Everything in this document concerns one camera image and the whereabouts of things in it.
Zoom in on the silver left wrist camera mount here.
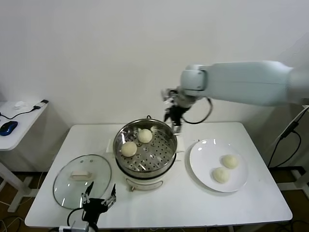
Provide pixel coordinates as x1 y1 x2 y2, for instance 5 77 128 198
58 220 90 232

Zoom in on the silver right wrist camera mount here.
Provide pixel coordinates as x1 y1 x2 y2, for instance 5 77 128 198
161 88 195 109

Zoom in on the white steamed baozi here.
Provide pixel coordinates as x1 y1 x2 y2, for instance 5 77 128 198
221 154 239 169
137 129 153 144
120 141 138 157
211 167 230 184

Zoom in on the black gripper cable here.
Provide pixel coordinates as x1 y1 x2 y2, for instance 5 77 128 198
181 97 214 125
67 207 84 228

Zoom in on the glass pot lid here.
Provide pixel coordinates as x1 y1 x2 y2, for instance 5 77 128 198
52 154 112 210

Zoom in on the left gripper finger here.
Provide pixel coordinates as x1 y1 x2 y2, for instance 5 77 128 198
102 184 117 206
81 181 94 206

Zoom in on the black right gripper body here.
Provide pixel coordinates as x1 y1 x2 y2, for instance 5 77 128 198
168 107 186 124

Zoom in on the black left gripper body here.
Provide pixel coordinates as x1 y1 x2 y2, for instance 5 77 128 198
83 198 108 224

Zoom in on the white cable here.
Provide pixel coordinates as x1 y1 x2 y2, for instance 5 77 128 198
262 105 309 155

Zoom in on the white side table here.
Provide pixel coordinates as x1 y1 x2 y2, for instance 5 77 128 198
0 100 50 213
277 104 309 193

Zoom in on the black charging cable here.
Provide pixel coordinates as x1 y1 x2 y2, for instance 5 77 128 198
0 105 41 120

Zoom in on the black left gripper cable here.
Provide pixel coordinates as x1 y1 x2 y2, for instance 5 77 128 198
67 207 84 228

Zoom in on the white round plate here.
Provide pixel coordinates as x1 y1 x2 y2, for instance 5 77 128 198
189 138 249 193

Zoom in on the blue computer mouse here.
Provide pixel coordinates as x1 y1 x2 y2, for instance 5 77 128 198
0 121 19 136

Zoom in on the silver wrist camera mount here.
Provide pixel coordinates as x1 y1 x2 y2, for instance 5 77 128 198
58 220 90 232
161 88 195 109

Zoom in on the stainless steel steamer basket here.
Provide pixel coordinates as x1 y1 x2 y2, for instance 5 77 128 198
105 119 185 181

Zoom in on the black power adapter cable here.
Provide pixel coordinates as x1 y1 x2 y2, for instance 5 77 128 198
267 121 302 168

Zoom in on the white electric cooker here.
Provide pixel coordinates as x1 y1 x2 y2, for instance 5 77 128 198
105 136 185 193

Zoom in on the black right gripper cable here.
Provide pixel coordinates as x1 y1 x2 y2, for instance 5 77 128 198
181 97 214 125

